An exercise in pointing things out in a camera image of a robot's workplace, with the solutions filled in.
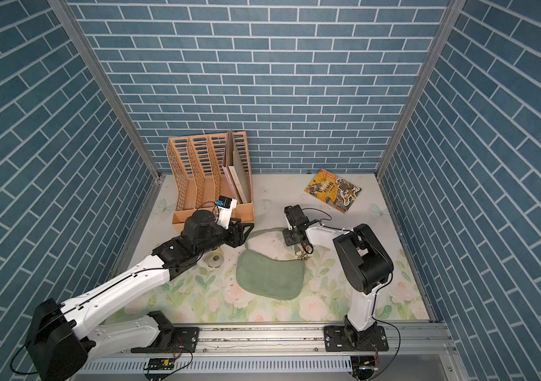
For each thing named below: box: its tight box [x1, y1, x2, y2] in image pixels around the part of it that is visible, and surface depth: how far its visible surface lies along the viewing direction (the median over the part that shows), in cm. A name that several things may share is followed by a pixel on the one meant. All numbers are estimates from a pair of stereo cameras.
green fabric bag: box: [235, 226, 306, 301], surface depth 88 cm
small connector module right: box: [350, 355, 379, 381], surface depth 72 cm
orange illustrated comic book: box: [303, 168, 362, 214], surface depth 115 cm
